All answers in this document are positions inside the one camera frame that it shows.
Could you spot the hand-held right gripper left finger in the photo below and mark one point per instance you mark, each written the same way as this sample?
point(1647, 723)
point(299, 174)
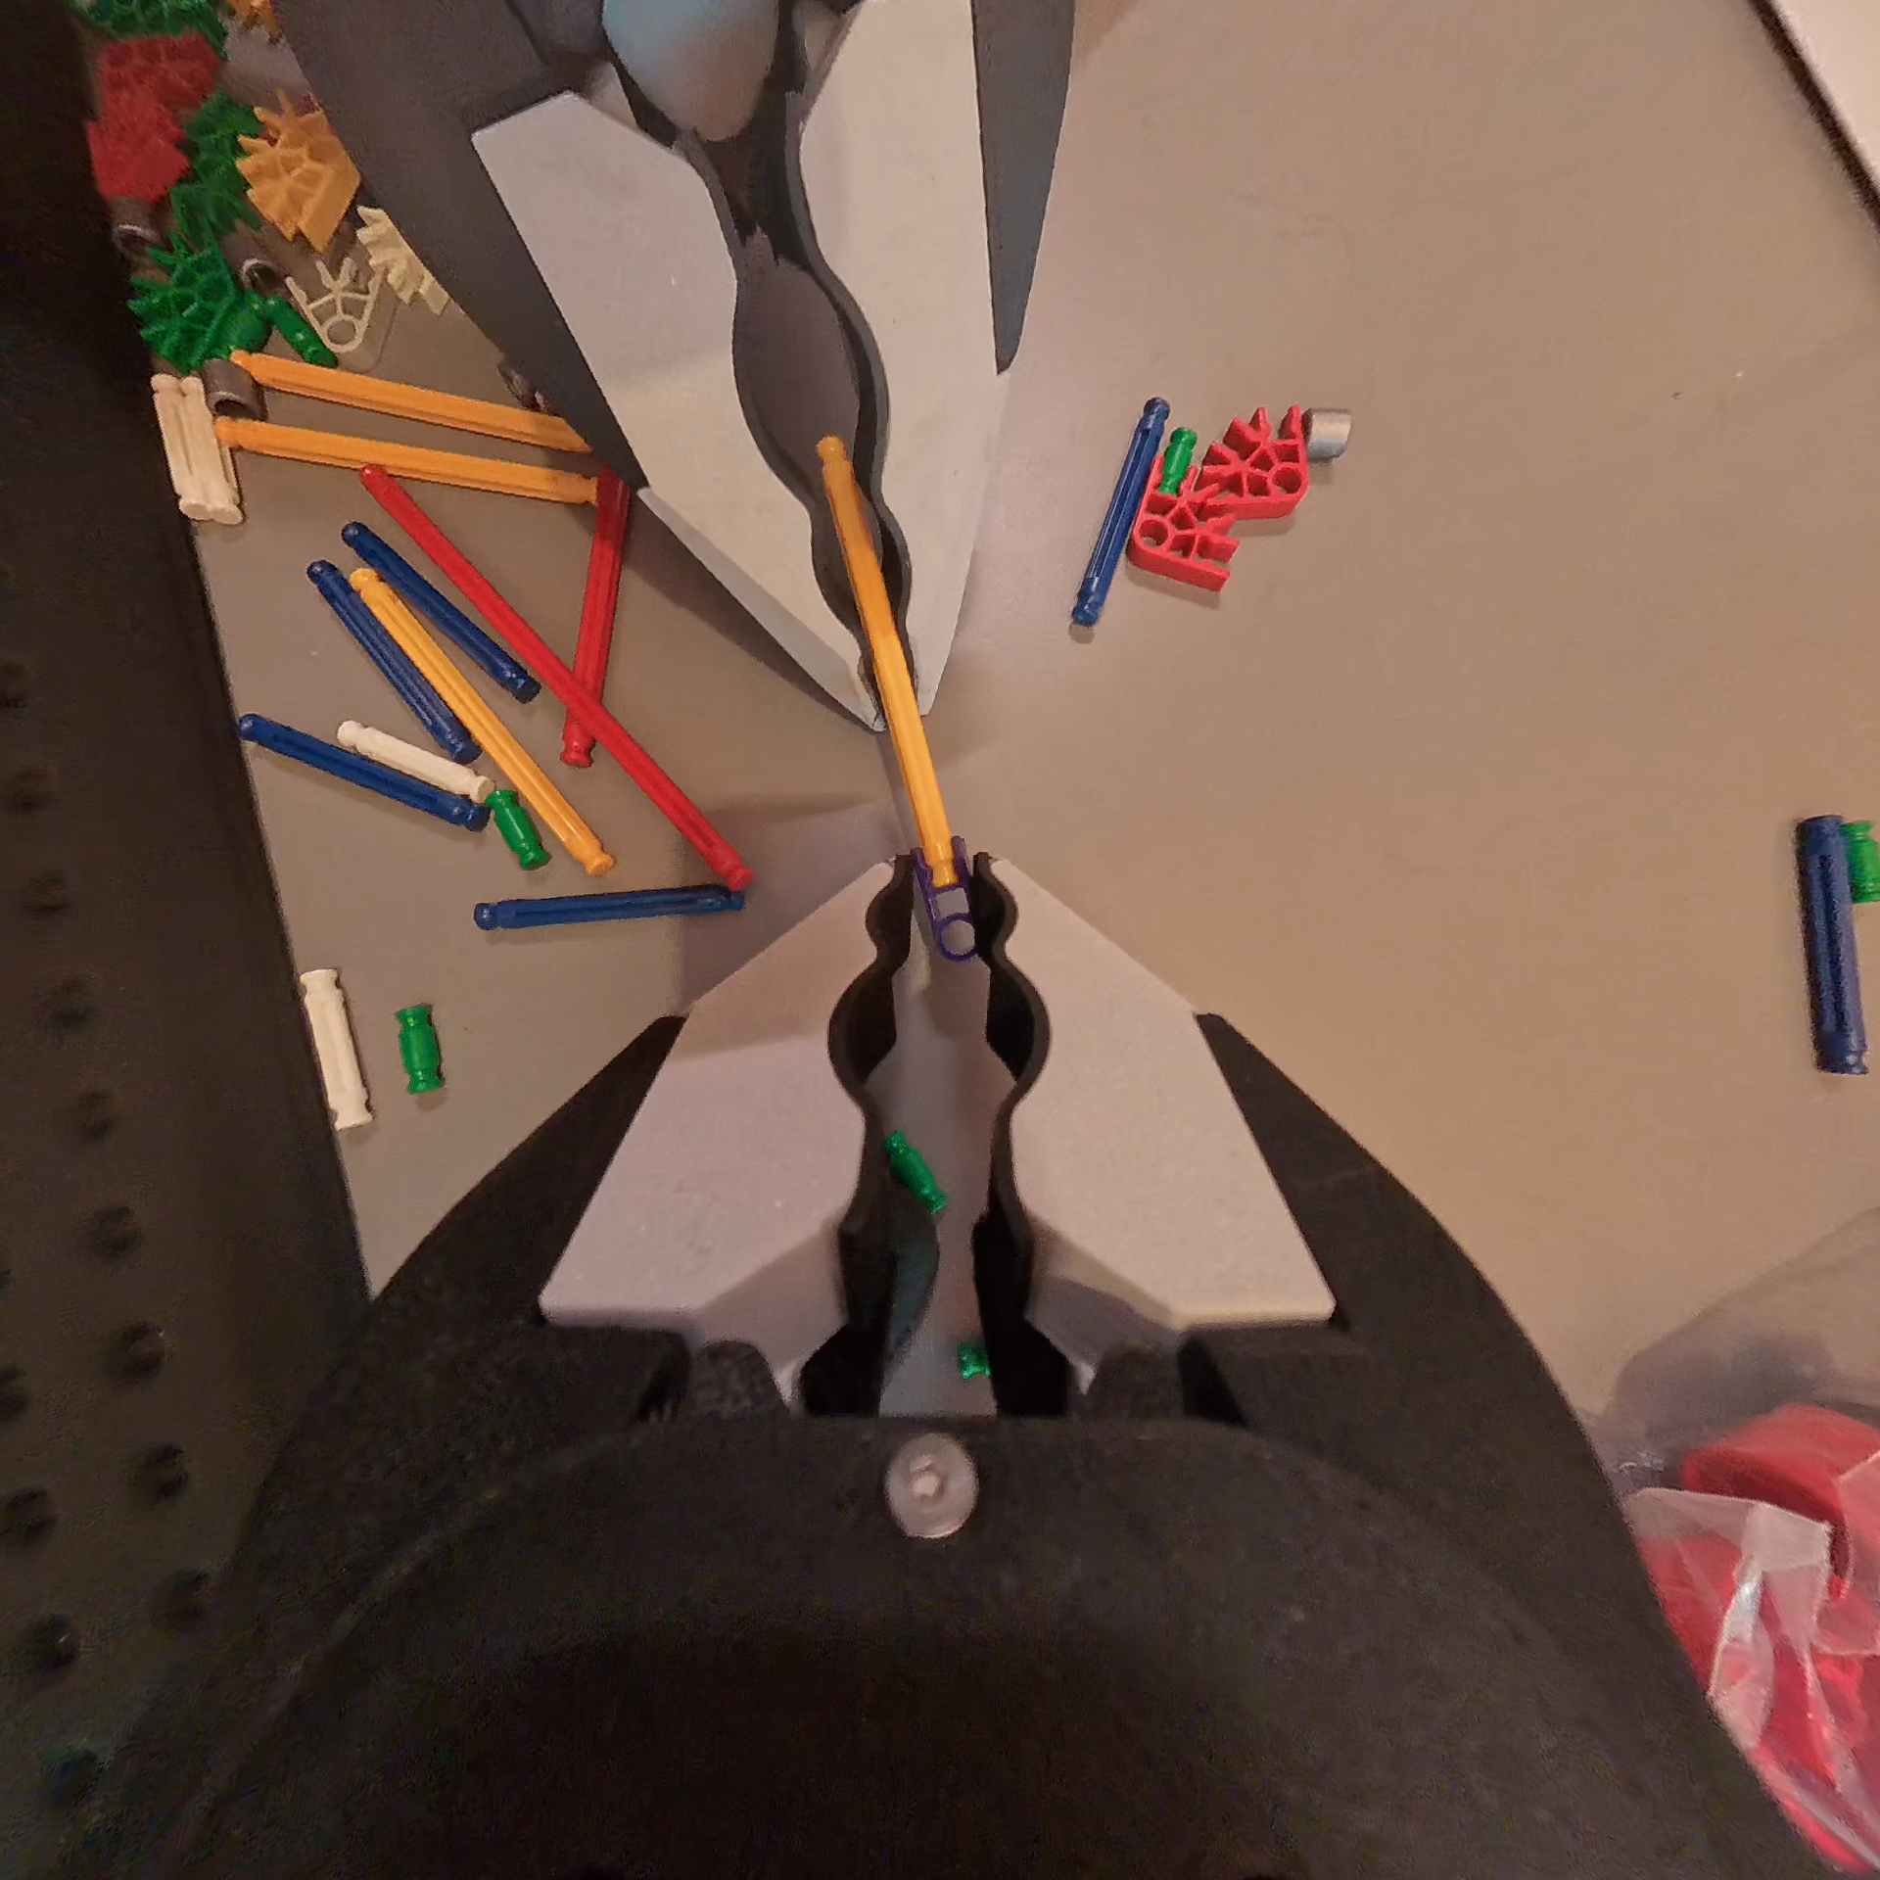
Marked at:
point(708, 1173)

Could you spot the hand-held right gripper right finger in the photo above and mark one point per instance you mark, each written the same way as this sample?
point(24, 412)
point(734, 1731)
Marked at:
point(1159, 1173)

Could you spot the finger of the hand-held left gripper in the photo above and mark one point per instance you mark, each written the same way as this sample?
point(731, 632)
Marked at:
point(648, 322)
point(924, 220)

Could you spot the grey cylindrical spacer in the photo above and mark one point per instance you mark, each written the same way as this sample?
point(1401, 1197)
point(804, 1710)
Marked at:
point(136, 235)
point(263, 273)
point(1325, 429)
point(227, 386)

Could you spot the purple rod-end connector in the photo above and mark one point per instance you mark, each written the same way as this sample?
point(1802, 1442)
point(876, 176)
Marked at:
point(945, 903)

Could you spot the yellow plastic rod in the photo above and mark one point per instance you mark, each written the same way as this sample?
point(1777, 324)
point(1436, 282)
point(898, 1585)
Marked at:
point(883, 632)
point(482, 718)
point(409, 466)
point(409, 407)

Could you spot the white snowflake connector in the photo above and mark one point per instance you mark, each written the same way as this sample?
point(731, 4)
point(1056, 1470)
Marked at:
point(399, 255)

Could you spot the yellow fan connector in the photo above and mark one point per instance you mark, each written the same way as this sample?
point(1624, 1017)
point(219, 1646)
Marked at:
point(259, 12)
point(305, 176)

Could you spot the light grey connector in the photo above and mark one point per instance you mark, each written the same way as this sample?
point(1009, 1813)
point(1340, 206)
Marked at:
point(345, 306)

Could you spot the green fan connector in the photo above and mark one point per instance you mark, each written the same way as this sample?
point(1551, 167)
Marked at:
point(217, 146)
point(144, 14)
point(198, 306)

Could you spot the black foam cylinder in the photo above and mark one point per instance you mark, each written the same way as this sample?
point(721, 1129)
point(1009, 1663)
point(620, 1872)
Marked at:
point(912, 1279)

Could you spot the red fan connector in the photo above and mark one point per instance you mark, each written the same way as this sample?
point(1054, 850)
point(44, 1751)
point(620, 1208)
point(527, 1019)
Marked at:
point(165, 67)
point(141, 146)
point(1173, 546)
point(1261, 458)

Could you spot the long red rod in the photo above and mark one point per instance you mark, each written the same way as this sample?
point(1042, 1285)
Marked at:
point(557, 676)
point(598, 620)

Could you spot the short white rod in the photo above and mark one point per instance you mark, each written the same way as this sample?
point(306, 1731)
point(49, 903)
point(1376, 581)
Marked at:
point(172, 441)
point(217, 458)
point(335, 1048)
point(414, 763)

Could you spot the black perforated foam strip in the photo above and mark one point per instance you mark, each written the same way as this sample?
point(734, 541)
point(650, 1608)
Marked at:
point(88, 1029)

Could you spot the thick blue rod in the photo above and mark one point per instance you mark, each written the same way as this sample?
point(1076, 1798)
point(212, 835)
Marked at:
point(1830, 944)

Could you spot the plastic bag of red wheels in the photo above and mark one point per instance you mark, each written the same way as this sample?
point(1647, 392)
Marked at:
point(1761, 1585)

